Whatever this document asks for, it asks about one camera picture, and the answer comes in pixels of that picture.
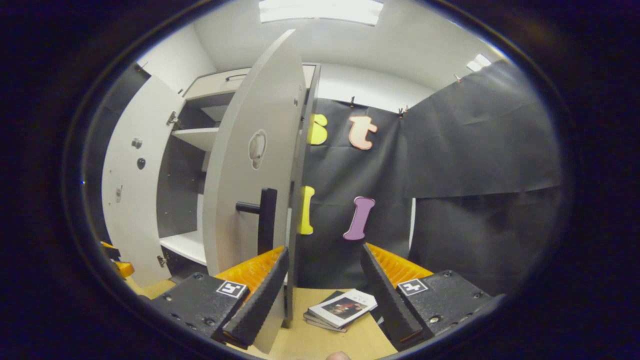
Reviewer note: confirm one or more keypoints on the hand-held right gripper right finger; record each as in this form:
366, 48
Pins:
390, 300

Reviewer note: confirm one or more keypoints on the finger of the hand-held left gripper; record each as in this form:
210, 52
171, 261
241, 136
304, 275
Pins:
125, 269
111, 250

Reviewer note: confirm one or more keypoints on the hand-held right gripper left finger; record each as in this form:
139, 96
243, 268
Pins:
257, 305

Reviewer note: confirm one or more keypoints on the white cabinet door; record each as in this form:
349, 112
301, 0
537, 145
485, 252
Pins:
135, 210
250, 125

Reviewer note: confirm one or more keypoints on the white cabinet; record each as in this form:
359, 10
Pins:
182, 190

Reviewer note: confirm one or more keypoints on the white cabinet drawer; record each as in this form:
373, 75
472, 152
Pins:
210, 86

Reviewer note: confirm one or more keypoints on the white book with photo cover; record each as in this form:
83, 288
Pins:
345, 307

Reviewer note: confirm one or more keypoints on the grey book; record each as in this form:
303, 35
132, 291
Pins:
320, 323

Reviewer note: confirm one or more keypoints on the small ceiling light panel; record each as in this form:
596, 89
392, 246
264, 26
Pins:
478, 62

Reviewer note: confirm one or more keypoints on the large ceiling light panel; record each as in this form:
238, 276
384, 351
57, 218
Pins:
320, 11

